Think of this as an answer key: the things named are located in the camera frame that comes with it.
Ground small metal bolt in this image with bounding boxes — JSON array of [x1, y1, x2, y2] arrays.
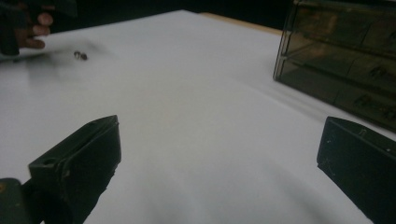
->
[[73, 50, 89, 62]]

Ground smoky transparent drawer cabinet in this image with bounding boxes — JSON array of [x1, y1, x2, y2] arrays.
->
[[273, 0, 396, 133]]

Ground white table mat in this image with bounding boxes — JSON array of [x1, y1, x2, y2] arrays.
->
[[0, 8, 396, 224]]

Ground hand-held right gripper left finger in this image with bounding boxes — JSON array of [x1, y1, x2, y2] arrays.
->
[[27, 115, 122, 224]]

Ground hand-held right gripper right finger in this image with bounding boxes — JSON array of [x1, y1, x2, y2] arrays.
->
[[317, 116, 396, 224]]

